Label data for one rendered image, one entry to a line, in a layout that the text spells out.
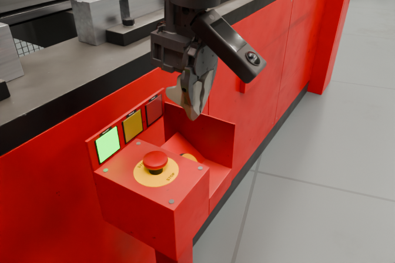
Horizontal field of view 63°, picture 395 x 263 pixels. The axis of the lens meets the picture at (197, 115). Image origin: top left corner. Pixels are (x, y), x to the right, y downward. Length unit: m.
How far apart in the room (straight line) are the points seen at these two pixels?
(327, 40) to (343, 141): 0.69
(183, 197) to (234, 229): 0.97
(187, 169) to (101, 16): 0.41
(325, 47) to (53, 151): 2.00
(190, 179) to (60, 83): 0.29
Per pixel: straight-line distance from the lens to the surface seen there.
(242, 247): 1.40
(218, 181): 0.62
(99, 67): 0.66
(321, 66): 2.40
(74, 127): 0.62
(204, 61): 0.49
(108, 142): 0.55
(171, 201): 0.48
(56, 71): 0.67
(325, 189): 1.70
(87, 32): 0.78
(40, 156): 0.60
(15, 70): 0.67
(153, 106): 0.62
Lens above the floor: 1.14
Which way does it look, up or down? 33 degrees down
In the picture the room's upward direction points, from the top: straight up
